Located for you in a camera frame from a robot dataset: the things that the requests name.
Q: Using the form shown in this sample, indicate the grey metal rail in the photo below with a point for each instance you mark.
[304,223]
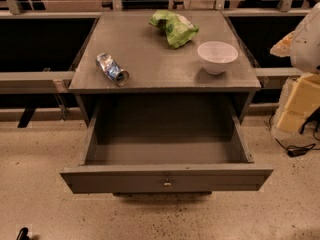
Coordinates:
[35,82]
[275,78]

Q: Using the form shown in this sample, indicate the white bowl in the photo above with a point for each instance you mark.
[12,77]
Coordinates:
[216,57]

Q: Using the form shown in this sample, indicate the grey top drawer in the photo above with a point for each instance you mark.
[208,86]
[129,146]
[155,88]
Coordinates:
[165,145]

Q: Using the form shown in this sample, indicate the black object bottom left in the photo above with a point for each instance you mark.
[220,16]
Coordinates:
[23,234]

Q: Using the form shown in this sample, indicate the grey metal rail left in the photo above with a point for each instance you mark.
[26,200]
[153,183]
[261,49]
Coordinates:
[35,82]

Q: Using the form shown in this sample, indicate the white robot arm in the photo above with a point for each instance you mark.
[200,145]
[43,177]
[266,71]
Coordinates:
[300,97]

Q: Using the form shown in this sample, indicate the green chip bag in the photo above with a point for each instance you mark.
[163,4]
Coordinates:
[178,29]

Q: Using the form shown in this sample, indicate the grey drawer cabinet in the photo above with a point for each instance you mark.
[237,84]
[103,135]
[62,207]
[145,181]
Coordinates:
[153,66]

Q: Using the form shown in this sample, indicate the grey metal rail right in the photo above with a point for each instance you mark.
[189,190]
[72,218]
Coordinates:
[275,78]

